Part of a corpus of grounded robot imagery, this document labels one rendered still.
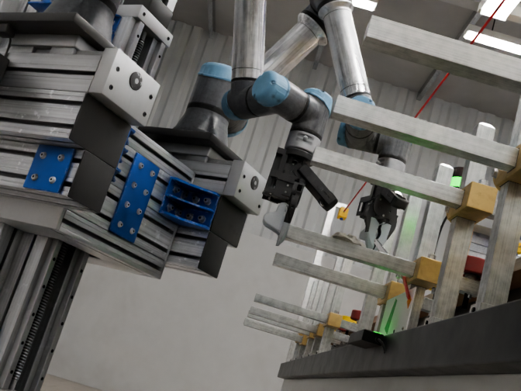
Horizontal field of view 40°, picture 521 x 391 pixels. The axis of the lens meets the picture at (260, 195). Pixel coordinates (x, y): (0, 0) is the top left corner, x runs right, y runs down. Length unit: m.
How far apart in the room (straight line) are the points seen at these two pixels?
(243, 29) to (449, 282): 0.74
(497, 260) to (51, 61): 0.86
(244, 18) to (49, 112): 0.57
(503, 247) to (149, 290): 8.30
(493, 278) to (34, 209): 0.86
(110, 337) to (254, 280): 1.93
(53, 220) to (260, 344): 7.90
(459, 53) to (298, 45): 1.18
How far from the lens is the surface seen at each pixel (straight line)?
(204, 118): 1.81
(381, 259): 1.59
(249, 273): 9.31
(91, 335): 9.36
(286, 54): 2.04
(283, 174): 1.57
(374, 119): 1.12
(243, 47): 1.70
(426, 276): 1.57
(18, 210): 1.50
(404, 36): 0.90
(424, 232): 1.66
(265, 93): 1.55
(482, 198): 1.37
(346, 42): 1.90
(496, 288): 1.15
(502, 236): 1.17
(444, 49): 0.90
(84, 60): 1.35
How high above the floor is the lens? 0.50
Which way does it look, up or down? 15 degrees up
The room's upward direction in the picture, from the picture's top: 17 degrees clockwise
